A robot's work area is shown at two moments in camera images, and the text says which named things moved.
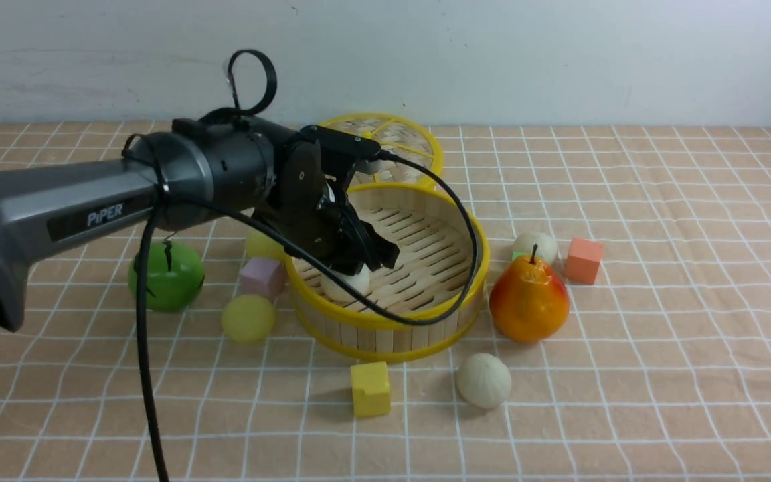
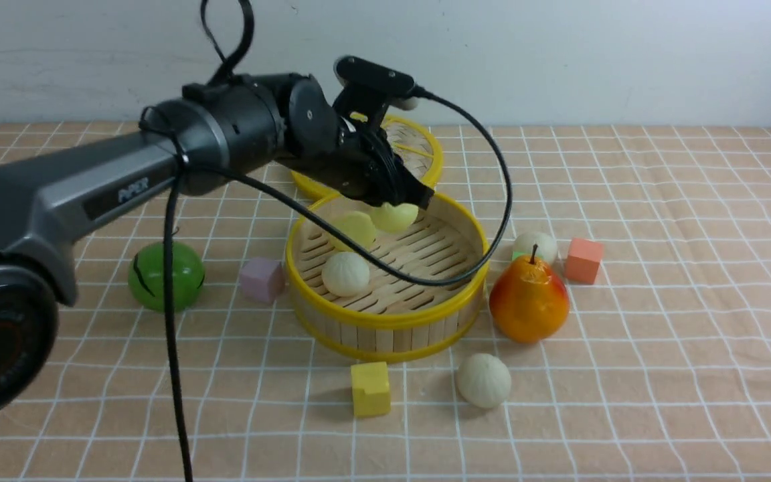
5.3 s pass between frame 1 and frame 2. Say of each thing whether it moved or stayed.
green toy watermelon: stayed
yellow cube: stayed
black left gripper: moved
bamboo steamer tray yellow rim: stayed
